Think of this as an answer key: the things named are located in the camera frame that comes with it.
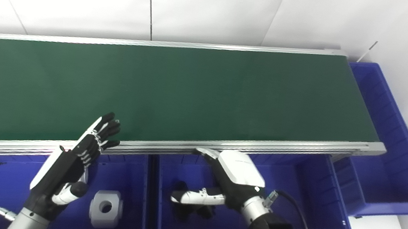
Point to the green conveyor belt aluminium frame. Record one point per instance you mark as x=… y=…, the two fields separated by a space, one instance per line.
x=172 y=86

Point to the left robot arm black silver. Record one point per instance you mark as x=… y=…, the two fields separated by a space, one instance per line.
x=28 y=221

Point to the blue bin with black parts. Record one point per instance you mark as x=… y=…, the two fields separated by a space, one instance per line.
x=295 y=197

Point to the white block part with hole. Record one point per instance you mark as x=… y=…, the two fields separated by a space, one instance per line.
x=104 y=215

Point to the empty blue bin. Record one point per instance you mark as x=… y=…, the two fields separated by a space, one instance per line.
x=389 y=170

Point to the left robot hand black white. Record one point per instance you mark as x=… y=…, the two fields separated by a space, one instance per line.
x=62 y=170

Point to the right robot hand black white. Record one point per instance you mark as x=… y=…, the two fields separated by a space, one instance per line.
x=237 y=174

